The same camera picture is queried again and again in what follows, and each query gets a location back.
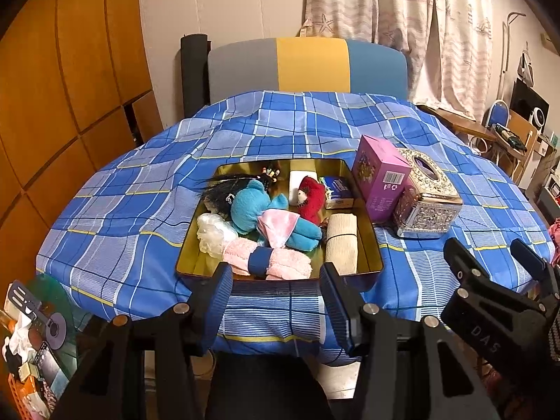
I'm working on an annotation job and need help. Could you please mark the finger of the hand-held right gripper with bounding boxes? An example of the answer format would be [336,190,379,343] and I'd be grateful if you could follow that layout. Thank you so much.
[510,238,554,306]
[443,238,493,293]

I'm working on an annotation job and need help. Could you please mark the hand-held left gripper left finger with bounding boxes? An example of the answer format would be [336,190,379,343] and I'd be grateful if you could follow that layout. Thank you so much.
[52,261,235,420]

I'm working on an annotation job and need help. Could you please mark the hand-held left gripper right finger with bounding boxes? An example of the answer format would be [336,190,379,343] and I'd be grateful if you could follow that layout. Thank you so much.
[319,262,502,420]

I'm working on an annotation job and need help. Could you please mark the pink socks with blue band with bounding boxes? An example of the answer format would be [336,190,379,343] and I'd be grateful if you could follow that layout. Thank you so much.
[222,238,313,281]

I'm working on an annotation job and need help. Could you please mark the gold metal tin tray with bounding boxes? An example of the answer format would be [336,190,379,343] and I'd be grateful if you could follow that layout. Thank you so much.
[175,159,385,292]

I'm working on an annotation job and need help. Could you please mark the beige bandage roll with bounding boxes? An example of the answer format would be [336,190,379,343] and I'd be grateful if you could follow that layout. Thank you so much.
[323,213,360,277]

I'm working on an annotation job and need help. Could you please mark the white fluffy scrunchie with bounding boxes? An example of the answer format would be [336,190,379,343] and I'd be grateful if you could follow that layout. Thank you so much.
[196,212,239,254]

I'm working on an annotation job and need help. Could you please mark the teal plush with pink bow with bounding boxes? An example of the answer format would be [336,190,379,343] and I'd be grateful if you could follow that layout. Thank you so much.
[230,181,323,252]

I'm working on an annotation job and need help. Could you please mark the red plush toy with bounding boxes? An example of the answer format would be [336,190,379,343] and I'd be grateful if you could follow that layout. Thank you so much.
[294,176,328,226]

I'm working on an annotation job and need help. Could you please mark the black hair wig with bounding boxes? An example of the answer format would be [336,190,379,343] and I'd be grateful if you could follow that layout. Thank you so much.
[202,164,281,222]

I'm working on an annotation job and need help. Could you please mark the blue tissue pack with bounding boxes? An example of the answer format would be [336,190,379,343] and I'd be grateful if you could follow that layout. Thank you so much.
[319,176,354,210]

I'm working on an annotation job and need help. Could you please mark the white soft block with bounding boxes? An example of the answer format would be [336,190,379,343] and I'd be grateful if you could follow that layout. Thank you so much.
[289,170,322,193]

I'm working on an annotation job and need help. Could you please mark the pink fluffy blanket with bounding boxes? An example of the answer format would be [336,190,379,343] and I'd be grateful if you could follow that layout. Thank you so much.
[547,219,560,267]

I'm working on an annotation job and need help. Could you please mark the silver ornate tissue box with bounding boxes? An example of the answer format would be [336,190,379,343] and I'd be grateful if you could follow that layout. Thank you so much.
[391,148,463,240]

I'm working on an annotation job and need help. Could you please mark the blue plaid bedsheet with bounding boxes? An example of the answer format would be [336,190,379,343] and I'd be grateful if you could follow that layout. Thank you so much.
[37,90,556,366]

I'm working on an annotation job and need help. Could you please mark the pink cardboard box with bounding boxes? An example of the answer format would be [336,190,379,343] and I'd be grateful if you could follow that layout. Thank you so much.
[352,135,413,224]

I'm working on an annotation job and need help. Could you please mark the black tools on chair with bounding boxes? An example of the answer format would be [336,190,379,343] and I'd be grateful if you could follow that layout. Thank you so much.
[492,123,530,152]

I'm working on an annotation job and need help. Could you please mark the wooden side table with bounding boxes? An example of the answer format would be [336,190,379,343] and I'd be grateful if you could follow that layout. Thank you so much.
[418,104,497,141]

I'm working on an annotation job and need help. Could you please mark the white round fan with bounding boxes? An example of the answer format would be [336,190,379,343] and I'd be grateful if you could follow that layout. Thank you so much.
[525,107,547,130]

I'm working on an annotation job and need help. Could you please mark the green translucent disc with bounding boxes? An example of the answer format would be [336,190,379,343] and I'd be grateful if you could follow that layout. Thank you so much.
[26,273,95,386]

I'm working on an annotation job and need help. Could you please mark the blue folding chair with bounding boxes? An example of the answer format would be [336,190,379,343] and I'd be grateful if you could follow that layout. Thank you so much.
[481,100,532,184]

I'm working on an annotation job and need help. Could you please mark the black monitor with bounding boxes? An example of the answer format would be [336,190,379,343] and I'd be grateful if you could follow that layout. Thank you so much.
[510,78,550,123]

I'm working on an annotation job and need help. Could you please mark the white garment steamer head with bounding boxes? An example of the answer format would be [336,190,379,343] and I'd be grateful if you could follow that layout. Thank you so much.
[516,50,537,88]

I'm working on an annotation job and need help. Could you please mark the white crumpled tissue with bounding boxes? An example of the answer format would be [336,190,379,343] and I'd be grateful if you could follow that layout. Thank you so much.
[3,326,33,362]

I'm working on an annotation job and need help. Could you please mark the white floor stand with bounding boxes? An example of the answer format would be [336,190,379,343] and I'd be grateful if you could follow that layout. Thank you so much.
[494,11,528,110]

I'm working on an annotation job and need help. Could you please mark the orange plastic basket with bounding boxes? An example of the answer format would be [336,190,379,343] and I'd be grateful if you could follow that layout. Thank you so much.
[6,372,57,420]

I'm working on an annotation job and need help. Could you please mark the black rolled mat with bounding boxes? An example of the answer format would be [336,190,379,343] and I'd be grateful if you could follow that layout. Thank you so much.
[180,34,213,119]

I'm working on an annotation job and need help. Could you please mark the grey yellow blue headboard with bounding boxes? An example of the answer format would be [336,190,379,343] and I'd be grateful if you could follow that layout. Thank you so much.
[206,37,410,106]

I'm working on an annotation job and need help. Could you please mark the wooden wardrobe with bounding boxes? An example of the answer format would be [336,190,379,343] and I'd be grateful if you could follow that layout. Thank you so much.
[0,0,165,272]

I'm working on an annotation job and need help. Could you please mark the ship print curtain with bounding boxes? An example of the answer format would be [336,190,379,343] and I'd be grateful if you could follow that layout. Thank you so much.
[300,0,502,119]

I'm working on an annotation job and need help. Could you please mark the white cable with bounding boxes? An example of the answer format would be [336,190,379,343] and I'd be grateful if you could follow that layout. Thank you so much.
[468,135,493,156]

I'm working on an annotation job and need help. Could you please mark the grey slotted bracket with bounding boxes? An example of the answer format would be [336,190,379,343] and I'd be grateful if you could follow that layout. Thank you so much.
[6,280,49,316]

